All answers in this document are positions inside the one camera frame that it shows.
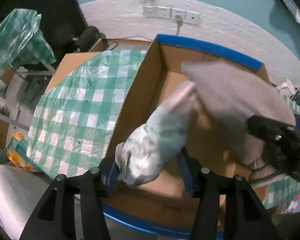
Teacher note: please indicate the orange checkered bag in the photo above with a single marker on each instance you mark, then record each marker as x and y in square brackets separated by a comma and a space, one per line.
[16, 152]

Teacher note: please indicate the blue cardboard box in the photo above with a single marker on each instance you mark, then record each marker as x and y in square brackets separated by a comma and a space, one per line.
[163, 207]

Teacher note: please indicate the grey white sock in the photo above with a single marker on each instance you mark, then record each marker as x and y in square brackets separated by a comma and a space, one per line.
[151, 146]

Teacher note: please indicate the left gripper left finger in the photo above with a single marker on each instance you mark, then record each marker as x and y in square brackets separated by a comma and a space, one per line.
[54, 215]

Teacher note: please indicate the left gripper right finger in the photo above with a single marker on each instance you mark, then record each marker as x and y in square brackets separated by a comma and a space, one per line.
[229, 202]

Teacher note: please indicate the long grey towel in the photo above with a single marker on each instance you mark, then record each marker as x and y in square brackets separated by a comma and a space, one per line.
[231, 96]

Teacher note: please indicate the green checkered plastic tablecloth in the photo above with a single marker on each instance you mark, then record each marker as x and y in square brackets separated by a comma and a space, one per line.
[73, 122]

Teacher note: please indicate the black hanging garment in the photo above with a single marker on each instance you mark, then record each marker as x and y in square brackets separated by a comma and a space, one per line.
[61, 22]

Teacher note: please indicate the white wall socket strip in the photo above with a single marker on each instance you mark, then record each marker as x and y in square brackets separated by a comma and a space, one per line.
[169, 13]

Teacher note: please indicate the grey stool cushion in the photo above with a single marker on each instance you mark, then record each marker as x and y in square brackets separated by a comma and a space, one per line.
[20, 192]

